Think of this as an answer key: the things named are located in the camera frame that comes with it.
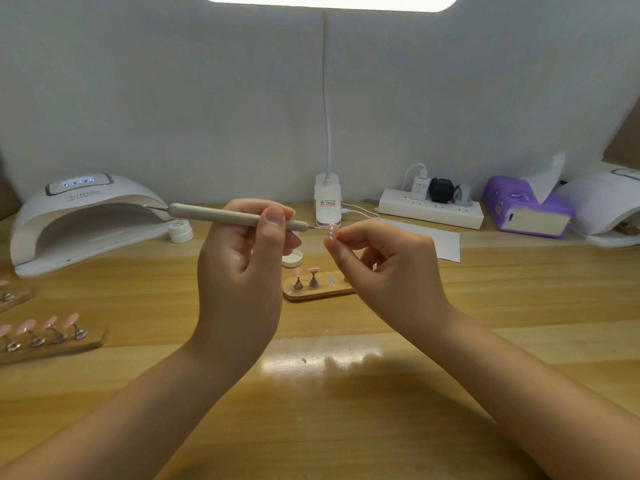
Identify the grey dotting pen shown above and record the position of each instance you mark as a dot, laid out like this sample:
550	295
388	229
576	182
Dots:
210	213

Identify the person's left hand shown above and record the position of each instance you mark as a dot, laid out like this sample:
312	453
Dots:
240	290

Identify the small closed white jar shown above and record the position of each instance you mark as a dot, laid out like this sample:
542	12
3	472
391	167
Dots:
180	232

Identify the white power strip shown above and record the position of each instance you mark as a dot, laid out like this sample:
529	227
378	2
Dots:
430	208

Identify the white desk lamp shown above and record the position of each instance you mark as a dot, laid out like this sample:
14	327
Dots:
327	200

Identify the black plug adapter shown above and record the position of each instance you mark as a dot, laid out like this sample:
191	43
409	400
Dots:
442	190

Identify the white charger plug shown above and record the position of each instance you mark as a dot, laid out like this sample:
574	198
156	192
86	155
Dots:
420	186

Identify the grey plug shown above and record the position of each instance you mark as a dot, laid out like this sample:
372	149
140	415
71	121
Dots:
464	195

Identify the purple tissue box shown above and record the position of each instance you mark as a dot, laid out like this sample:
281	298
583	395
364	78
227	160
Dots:
510	208

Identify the white nail lamp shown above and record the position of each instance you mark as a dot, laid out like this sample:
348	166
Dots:
606	203
85	210

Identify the person's right hand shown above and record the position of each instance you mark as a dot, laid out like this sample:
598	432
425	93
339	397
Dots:
400	285

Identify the white jar lid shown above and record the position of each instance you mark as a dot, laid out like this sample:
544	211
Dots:
292	259

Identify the person's right forearm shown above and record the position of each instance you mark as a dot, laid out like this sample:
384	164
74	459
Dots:
545	407

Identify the wooden stands with pink nails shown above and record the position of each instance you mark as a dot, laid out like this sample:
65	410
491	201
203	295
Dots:
48	335

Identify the brown wooden board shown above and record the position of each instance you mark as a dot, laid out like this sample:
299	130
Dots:
625	135

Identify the wooden nail holder strip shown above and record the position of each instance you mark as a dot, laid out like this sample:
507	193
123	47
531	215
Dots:
320	292

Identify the white paper sheet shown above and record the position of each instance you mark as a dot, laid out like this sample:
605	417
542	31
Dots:
447	245

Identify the person's left forearm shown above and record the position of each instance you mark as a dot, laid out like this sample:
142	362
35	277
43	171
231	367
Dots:
95	423

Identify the white tissue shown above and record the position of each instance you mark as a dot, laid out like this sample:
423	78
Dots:
547	178

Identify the brown cardboard box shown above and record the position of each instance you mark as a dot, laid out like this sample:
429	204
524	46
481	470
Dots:
8	195

